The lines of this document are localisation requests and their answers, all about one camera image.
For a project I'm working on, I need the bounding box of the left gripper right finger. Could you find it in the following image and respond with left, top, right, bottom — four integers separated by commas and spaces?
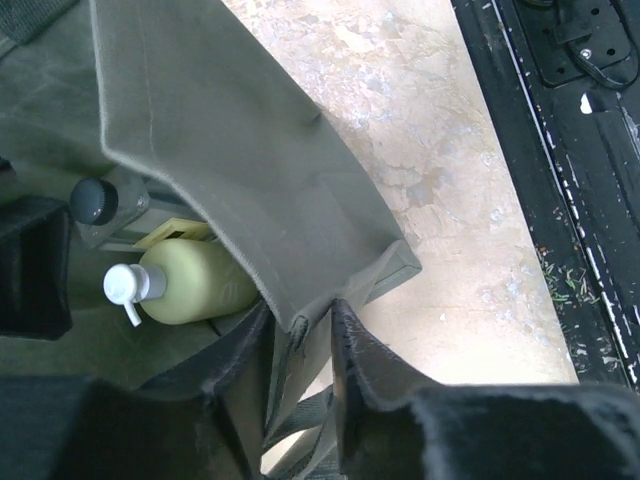
331, 299, 639, 479

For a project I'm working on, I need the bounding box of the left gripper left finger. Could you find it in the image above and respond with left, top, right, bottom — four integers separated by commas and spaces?
1, 302, 273, 479

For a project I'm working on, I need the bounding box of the clear square bottle front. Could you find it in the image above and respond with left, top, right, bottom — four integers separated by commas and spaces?
68, 177, 211, 251

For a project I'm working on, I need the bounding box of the green pump lotion bottle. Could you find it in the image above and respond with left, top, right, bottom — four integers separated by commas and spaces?
103, 239, 258, 326

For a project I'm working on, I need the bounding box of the green canvas bag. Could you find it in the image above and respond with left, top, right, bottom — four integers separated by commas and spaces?
1, 1, 420, 479

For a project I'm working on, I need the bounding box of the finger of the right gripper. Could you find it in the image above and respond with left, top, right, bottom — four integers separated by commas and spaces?
1, 159, 72, 340

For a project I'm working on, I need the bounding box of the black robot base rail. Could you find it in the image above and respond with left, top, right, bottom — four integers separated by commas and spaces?
453, 1, 639, 389

